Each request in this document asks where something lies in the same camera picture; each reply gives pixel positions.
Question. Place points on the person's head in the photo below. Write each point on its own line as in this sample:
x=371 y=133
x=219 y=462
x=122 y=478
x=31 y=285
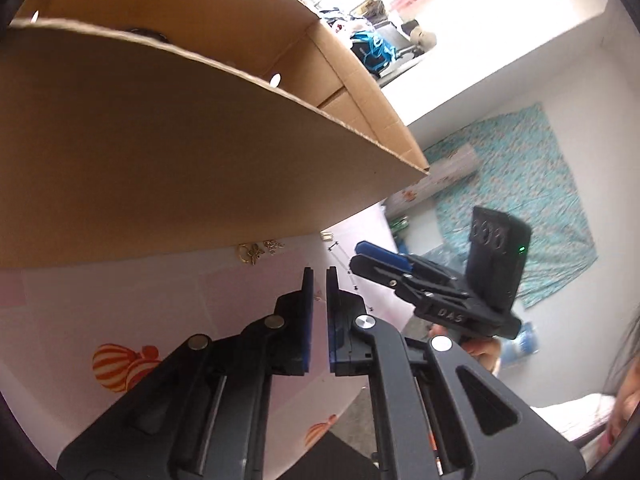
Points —
x=625 y=400

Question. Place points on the person's right hand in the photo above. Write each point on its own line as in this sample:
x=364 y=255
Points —
x=482 y=352

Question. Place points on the large cardboard box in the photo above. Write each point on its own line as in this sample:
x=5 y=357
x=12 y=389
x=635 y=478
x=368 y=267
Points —
x=175 y=160

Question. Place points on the teal floral cloth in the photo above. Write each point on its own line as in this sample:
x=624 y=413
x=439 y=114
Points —
x=525 y=185

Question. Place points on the small gold clip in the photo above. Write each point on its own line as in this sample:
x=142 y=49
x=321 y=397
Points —
x=327 y=235

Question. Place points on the beige hat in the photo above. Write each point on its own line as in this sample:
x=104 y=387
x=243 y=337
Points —
x=424 y=37

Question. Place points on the clothes pile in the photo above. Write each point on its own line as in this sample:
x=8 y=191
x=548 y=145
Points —
x=340 y=17

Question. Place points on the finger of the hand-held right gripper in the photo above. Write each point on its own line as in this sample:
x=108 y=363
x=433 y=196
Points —
x=375 y=270
x=385 y=254

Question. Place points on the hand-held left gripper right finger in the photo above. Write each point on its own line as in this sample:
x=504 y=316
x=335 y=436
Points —
x=331 y=320

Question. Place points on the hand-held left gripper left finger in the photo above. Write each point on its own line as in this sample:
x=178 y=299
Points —
x=307 y=320

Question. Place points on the pale blue plastic bag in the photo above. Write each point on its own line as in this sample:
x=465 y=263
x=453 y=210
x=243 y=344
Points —
x=520 y=342

